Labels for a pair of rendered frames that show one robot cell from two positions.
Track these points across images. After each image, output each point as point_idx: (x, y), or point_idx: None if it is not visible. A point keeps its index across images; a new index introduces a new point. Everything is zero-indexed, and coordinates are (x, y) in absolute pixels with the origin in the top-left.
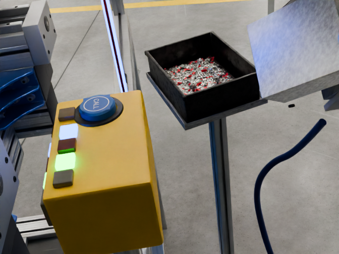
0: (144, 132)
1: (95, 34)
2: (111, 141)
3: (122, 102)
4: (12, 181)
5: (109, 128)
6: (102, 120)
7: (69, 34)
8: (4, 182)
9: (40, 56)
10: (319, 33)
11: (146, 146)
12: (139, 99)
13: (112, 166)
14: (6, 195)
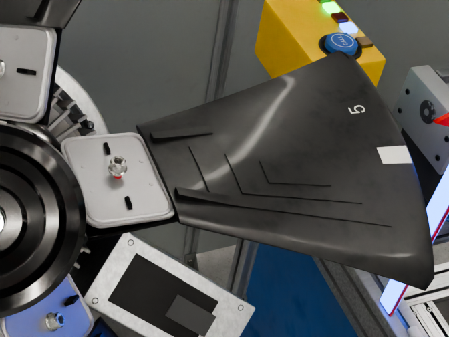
0: (288, 29)
1: None
2: (310, 23)
3: (325, 55)
4: (435, 152)
5: (319, 33)
6: None
7: None
8: (431, 130)
9: None
10: (137, 235)
11: (280, 19)
12: (312, 58)
13: (296, 6)
14: (423, 132)
